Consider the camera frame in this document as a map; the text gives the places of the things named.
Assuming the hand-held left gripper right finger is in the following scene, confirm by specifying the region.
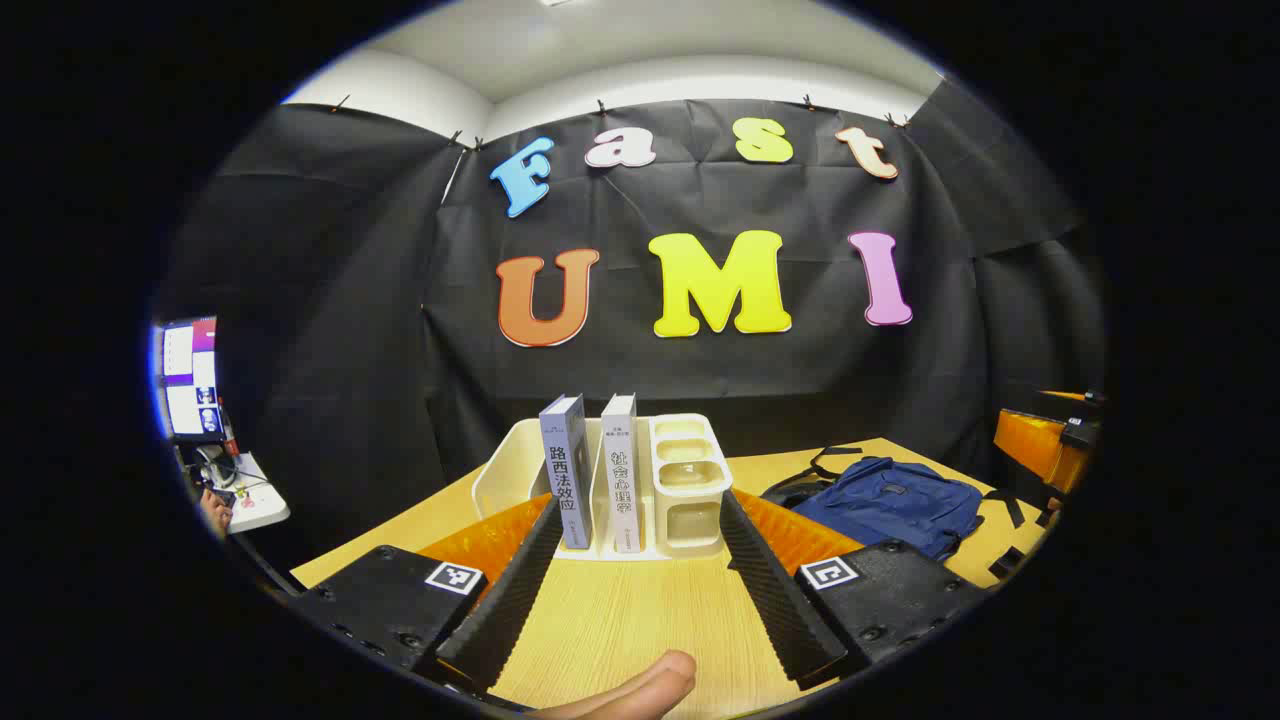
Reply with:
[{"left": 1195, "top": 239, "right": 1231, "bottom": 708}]
[{"left": 720, "top": 488, "right": 991, "bottom": 693}]

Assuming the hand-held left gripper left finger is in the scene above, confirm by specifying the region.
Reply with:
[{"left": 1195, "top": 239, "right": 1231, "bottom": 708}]
[{"left": 288, "top": 490, "right": 566, "bottom": 696}]

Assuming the cream plastic bookshelf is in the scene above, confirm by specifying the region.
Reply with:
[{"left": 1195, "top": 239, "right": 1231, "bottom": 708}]
[{"left": 470, "top": 413, "right": 734, "bottom": 561}]

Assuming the blue-grey book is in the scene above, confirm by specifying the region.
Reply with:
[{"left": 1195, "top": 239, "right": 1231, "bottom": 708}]
[{"left": 539, "top": 394, "right": 595, "bottom": 551}]

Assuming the blue schoolbag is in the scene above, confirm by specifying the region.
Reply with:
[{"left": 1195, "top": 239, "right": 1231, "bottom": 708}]
[{"left": 760, "top": 445, "right": 1031, "bottom": 583}]

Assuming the white book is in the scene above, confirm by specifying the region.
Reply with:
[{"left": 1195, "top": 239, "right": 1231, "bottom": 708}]
[{"left": 600, "top": 393, "right": 644, "bottom": 554}]

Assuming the white side table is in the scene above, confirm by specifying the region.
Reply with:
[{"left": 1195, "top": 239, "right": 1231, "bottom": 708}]
[{"left": 195, "top": 452, "right": 291, "bottom": 534}]

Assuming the black backdrop cloth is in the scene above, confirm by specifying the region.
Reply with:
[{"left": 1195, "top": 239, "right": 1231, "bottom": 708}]
[{"left": 150, "top": 75, "right": 1109, "bottom": 546}]

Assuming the computer monitor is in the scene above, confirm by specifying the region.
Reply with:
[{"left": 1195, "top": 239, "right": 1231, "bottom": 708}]
[{"left": 158, "top": 317, "right": 223, "bottom": 443}]

